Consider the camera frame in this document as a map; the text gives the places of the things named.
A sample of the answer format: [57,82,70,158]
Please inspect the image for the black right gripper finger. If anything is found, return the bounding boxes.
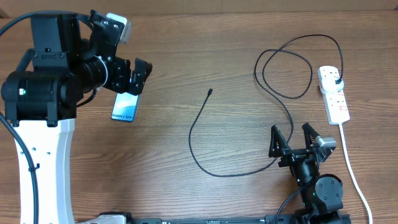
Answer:
[302,123,319,149]
[269,125,290,157]

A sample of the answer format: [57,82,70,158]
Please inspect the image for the blue Galaxy smartphone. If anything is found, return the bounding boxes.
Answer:
[111,93,139,122]

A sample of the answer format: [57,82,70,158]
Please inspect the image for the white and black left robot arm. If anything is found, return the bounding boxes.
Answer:
[1,10,152,223]

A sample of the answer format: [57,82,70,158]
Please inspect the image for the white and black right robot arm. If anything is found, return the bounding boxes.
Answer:
[265,123,351,224]

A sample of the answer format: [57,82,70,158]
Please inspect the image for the white charger plug adapter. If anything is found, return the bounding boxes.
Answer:
[320,78,345,94]

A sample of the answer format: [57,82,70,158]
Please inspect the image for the white power strip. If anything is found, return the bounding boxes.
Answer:
[318,65,350,125]

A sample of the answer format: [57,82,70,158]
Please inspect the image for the white power strip cord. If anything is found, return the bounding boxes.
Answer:
[338,123,373,224]

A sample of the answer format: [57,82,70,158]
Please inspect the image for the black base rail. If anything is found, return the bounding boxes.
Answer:
[133,213,352,224]

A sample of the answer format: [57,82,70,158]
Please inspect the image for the black charger cable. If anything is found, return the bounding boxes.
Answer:
[188,34,345,178]

